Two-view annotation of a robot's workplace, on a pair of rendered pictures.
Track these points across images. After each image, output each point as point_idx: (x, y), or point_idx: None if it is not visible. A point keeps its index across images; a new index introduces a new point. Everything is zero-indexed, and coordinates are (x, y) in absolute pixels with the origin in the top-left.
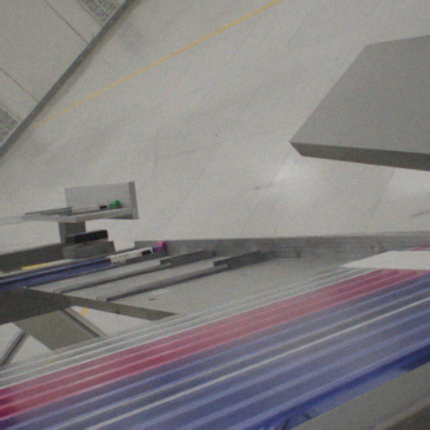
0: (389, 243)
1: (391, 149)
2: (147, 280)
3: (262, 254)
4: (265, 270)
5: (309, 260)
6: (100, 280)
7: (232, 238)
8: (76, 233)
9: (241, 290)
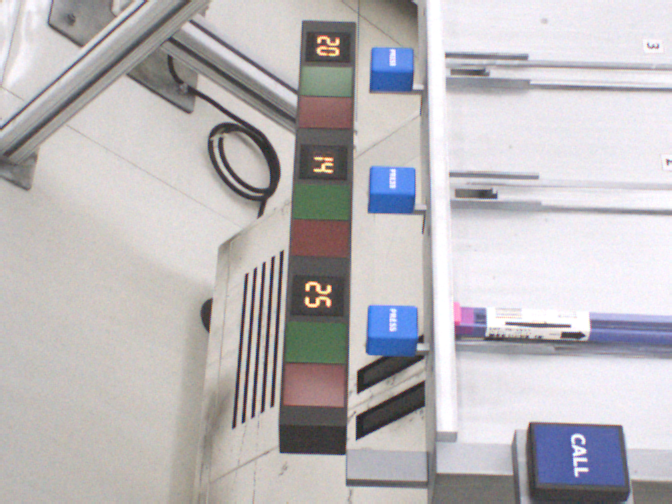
0: None
1: (0, 0)
2: (621, 125)
3: (465, 52)
4: (518, 11)
5: (453, 0)
6: (662, 208)
7: (446, 111)
8: (601, 466)
9: None
